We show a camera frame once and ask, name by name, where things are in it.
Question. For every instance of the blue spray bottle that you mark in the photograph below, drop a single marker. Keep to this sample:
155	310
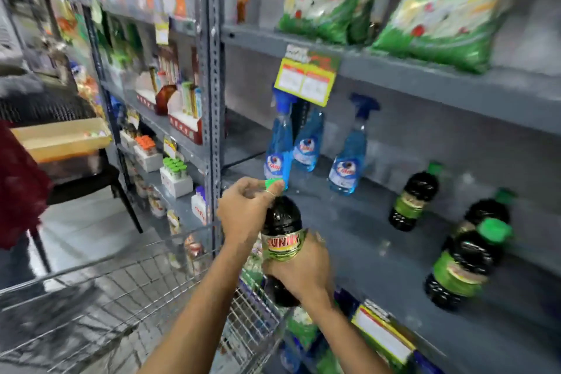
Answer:
307	141
279	146
348	163

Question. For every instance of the grey metal shelving unit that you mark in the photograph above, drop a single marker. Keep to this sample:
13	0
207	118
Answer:
438	80

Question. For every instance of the small yellow hanging tag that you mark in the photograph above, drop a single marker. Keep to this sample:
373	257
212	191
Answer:
161	32

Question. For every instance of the person's left hand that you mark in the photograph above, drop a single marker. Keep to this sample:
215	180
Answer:
241	216

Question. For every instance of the red white display box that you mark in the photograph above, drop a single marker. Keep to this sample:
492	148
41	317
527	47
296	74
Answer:
147	97
186	124

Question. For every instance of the white box of green-capped bottles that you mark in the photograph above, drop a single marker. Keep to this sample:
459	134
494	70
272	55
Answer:
176	183

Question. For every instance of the flat cardboard box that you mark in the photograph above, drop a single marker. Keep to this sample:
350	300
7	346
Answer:
61	139

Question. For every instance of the person's right fingers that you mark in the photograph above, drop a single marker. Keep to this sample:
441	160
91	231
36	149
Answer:
316	244

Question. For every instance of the white yellow shelf label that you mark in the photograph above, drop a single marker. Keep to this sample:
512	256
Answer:
381	334

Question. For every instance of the small orange bottle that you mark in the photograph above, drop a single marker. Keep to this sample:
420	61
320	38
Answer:
242	7

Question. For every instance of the person's left fingers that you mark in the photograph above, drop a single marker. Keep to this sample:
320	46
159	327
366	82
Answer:
268	189

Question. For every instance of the person's right hand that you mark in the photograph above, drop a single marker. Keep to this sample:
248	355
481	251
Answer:
307	273

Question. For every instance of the black chair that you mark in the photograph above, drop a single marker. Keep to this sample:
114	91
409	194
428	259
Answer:
83	181

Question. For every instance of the person's right forearm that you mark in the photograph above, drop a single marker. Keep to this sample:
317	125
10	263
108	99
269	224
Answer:
342	338

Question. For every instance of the yellow shelf price tag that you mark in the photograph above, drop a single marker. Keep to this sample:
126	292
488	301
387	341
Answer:
307	80

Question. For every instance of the grey shelving unit with goods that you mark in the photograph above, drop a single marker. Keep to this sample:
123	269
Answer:
168	126

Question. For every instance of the green packet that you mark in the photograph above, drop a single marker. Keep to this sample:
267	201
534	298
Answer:
302	327

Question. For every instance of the white box of orange-capped bottles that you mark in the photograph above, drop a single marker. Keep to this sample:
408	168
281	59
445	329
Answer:
148	159

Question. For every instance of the dark bottle with green cap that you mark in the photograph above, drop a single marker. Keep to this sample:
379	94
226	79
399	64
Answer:
460	268
414	198
282	220
486	209

